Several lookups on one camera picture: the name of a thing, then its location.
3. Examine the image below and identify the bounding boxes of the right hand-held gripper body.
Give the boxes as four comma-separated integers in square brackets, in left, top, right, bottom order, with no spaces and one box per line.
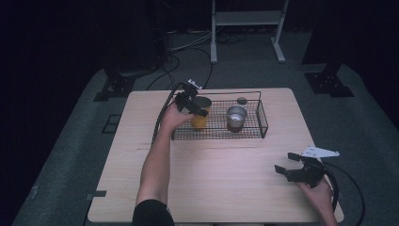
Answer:
[285,145,341,189]

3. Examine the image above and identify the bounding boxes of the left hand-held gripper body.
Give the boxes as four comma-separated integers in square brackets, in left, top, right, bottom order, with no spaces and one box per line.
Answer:
[173,79,202,113]

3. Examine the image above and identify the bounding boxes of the yellow cup with dog print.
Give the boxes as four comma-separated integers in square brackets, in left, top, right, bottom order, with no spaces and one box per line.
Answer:
[191,95,213,130]

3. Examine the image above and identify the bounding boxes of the black wire basket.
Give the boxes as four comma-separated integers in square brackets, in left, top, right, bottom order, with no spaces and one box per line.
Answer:
[170,90,269,141]

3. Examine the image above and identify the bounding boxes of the person's left hand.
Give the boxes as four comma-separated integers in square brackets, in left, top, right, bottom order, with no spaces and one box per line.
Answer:
[159,103,196,136]

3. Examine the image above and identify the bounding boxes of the person's right hand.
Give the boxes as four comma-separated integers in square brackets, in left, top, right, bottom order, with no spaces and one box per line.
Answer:
[296,179,333,213]

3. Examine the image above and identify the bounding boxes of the dark cup with steel interior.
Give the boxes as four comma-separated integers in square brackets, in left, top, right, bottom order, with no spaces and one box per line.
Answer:
[226,105,248,133]

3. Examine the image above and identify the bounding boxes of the black stand base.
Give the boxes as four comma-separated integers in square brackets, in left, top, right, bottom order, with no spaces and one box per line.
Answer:
[304,63,356,99]
[92,66,136,103]

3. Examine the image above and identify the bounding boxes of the black sleeve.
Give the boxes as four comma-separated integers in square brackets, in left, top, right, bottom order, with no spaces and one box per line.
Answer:
[131,199,176,226]

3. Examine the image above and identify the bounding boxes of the grey tape strip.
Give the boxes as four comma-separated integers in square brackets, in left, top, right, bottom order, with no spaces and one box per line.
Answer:
[86,189,108,202]

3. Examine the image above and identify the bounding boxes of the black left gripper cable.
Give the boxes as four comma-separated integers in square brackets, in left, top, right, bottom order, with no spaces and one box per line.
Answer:
[151,82,186,147]

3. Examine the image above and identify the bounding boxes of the thick black right gripper cable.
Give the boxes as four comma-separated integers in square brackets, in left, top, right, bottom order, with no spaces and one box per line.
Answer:
[324,168,341,212]

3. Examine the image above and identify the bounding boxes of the black floor cables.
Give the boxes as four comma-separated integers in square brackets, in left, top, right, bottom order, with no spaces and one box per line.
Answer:
[146,31,220,91]

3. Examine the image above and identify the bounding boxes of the thin black cable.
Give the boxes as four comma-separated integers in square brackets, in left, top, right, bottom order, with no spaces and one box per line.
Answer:
[323,161,367,226]

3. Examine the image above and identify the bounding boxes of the white metal table frame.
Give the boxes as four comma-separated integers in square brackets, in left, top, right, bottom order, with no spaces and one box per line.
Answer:
[210,0,291,64]

